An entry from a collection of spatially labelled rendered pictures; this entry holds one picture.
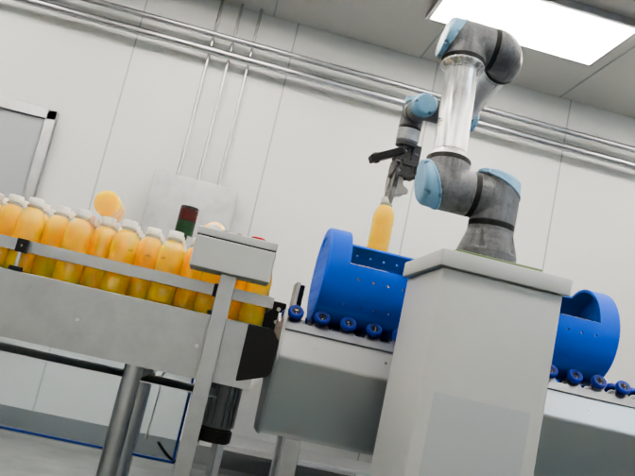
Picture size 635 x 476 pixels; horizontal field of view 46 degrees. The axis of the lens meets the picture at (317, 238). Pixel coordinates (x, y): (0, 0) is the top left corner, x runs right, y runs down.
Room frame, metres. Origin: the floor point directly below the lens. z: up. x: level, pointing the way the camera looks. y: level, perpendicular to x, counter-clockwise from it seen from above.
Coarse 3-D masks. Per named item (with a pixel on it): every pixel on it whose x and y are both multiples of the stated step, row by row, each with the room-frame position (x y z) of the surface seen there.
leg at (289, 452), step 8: (288, 440) 2.10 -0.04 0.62; (296, 440) 2.11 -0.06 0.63; (288, 448) 2.10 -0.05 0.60; (296, 448) 2.11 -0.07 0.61; (280, 456) 2.12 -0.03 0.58; (288, 456) 2.11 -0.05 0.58; (296, 456) 2.11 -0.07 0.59; (280, 464) 2.10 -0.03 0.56; (288, 464) 2.11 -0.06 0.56; (296, 464) 2.11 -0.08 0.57; (280, 472) 2.10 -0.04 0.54; (288, 472) 2.11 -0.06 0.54
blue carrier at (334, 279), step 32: (320, 256) 2.23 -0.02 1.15; (352, 256) 2.31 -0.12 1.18; (384, 256) 2.29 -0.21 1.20; (320, 288) 2.07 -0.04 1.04; (352, 288) 2.07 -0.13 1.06; (384, 288) 2.07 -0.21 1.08; (384, 320) 2.11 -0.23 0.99; (576, 320) 2.14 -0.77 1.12; (608, 320) 2.15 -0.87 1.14; (576, 352) 2.15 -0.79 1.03; (608, 352) 2.15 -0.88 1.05
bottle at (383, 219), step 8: (384, 208) 2.37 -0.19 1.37; (392, 208) 2.39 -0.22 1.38; (376, 216) 2.38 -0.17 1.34; (384, 216) 2.37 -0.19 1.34; (392, 216) 2.38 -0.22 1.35; (376, 224) 2.38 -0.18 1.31; (384, 224) 2.37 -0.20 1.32; (392, 224) 2.39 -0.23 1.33; (376, 232) 2.38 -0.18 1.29; (384, 232) 2.37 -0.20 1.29; (376, 240) 2.38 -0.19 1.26; (384, 240) 2.38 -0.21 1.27; (376, 248) 2.38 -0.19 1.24; (384, 248) 2.38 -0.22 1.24
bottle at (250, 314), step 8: (248, 288) 2.06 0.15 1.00; (256, 288) 2.05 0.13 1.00; (264, 288) 2.06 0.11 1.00; (248, 304) 2.05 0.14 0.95; (240, 312) 2.07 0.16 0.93; (248, 312) 2.05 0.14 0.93; (256, 312) 2.05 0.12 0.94; (264, 312) 2.07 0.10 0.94; (240, 320) 2.06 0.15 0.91; (248, 320) 2.05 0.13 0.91; (256, 320) 2.06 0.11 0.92
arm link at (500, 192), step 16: (480, 176) 1.81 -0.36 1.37; (496, 176) 1.81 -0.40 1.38; (512, 176) 1.81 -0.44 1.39; (480, 192) 1.80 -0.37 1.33; (496, 192) 1.80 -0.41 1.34; (512, 192) 1.81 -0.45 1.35; (480, 208) 1.81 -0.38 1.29; (496, 208) 1.80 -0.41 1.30; (512, 208) 1.81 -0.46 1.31; (512, 224) 1.82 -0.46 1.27
